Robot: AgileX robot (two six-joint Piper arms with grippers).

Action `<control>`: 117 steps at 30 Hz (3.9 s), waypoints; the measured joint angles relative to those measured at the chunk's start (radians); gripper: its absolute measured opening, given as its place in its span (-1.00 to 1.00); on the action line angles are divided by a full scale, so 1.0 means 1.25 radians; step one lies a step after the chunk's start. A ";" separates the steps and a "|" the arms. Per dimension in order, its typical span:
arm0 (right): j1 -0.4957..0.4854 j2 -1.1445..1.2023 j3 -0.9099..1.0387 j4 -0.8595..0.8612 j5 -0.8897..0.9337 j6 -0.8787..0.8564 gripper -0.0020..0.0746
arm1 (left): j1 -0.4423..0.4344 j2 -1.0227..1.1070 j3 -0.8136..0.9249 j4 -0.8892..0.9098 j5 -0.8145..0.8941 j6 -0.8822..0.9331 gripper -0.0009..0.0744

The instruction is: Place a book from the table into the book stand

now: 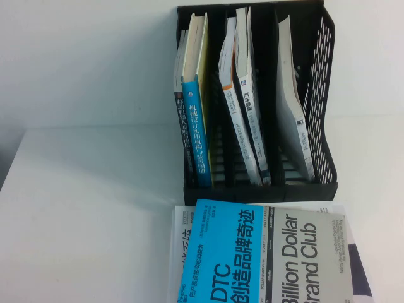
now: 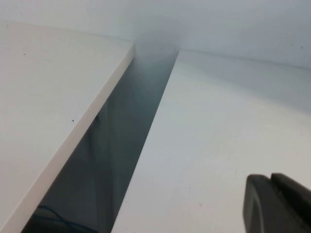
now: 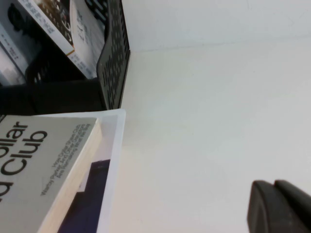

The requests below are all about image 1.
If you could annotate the blue and grey DTC book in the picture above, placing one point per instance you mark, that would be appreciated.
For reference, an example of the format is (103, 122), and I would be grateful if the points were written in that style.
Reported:
(252, 252)

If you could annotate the blue spine mechanical design book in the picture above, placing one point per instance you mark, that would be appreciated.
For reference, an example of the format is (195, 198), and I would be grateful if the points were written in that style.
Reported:
(195, 132)

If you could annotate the dark spine robot book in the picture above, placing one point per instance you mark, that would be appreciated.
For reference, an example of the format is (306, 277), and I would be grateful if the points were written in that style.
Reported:
(182, 120)

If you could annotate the white book with orange mark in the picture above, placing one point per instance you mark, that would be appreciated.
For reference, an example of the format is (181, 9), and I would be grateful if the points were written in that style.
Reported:
(235, 120)

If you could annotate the white automobile suspension book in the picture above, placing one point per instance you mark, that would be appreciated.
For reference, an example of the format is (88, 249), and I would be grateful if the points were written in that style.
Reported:
(251, 110)

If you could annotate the white book with grey spine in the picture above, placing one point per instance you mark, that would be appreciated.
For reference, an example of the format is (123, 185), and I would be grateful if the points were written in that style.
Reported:
(290, 94)

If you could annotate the black plastic book stand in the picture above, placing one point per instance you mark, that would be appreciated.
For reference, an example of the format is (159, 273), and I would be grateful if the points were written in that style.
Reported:
(322, 104)

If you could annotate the magazine with man on cover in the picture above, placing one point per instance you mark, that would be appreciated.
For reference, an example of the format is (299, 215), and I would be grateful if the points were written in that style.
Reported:
(181, 240)

